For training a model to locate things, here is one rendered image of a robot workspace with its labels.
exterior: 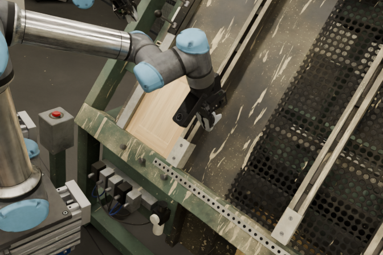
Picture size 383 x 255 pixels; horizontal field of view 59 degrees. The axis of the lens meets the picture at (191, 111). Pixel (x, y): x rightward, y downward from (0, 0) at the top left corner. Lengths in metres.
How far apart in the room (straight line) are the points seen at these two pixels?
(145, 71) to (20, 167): 0.35
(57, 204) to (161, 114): 0.69
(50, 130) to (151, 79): 0.98
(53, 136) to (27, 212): 0.85
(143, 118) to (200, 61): 0.89
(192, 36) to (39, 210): 0.55
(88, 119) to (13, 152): 1.06
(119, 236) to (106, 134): 0.69
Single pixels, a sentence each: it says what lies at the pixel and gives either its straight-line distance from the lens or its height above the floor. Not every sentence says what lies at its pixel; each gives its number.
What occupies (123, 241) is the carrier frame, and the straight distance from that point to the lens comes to 2.15.
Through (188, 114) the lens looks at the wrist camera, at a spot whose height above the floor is 1.42.
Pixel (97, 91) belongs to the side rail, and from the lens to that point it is 1.85.
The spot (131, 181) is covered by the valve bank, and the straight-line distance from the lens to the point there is 1.67.
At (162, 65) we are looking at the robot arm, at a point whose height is 1.57.
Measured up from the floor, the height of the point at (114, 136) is 0.86.
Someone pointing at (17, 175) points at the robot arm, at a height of 1.32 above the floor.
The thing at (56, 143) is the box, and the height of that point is 0.82.
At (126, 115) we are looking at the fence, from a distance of 1.71.
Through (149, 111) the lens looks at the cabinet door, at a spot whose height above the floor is 1.01.
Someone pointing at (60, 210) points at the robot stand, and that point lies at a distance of 1.15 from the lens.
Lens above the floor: 1.90
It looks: 31 degrees down
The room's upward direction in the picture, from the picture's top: 12 degrees clockwise
